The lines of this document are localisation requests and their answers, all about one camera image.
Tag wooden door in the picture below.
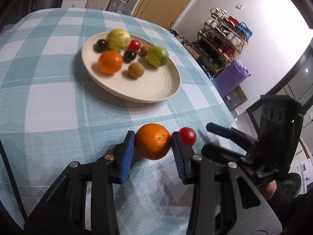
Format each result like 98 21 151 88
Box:
134 0 191 29

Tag orange tangerine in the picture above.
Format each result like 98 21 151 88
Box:
98 50 123 74
135 123 171 160

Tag brown longan fruit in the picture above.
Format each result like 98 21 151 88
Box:
128 62 144 79
140 45 150 56

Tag purple bag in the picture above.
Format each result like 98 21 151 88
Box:
215 60 251 98

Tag wooden shoe rack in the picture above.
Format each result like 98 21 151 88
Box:
192 7 253 77

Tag red cherry tomato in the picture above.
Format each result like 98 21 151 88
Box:
127 40 141 52
179 127 197 146

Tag white wall switch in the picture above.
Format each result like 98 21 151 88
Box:
237 4 244 10

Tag green yellow citrus fruit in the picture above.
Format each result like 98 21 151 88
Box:
146 46 169 67

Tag person's right hand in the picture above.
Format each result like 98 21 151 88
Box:
257 180 277 200

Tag checkered teal tablecloth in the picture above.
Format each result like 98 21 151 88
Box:
1 9 242 234

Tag dark purple plum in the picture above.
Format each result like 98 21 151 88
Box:
124 50 137 63
95 39 108 53

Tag cream round plate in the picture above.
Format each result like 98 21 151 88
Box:
81 28 181 103

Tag yellow guava fruit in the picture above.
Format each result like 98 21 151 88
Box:
107 28 132 52

